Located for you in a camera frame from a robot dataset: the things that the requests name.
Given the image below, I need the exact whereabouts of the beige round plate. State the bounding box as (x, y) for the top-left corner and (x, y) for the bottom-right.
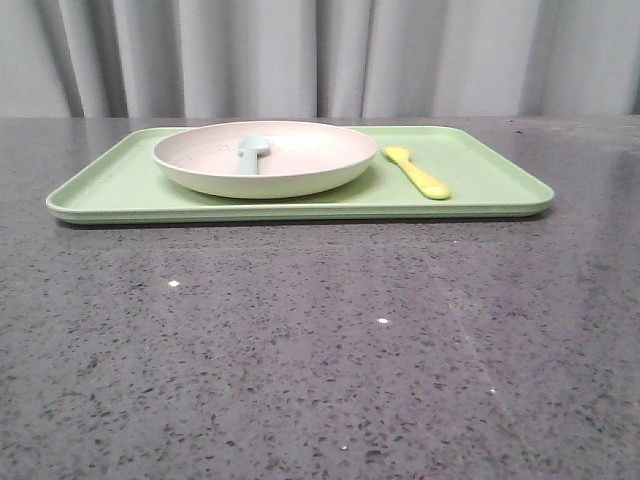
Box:
(153, 120), (378, 199)

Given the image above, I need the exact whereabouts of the light blue plastic spoon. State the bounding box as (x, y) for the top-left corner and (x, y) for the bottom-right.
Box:
(236, 135), (271, 175)

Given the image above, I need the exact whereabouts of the yellow plastic fork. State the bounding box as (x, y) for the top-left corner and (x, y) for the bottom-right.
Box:
(381, 146), (452, 200)

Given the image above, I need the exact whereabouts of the light green plastic tray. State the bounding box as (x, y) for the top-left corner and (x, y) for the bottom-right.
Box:
(46, 126), (554, 225)

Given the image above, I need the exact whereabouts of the grey pleated curtain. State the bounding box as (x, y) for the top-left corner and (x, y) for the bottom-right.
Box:
(1, 1), (639, 118)

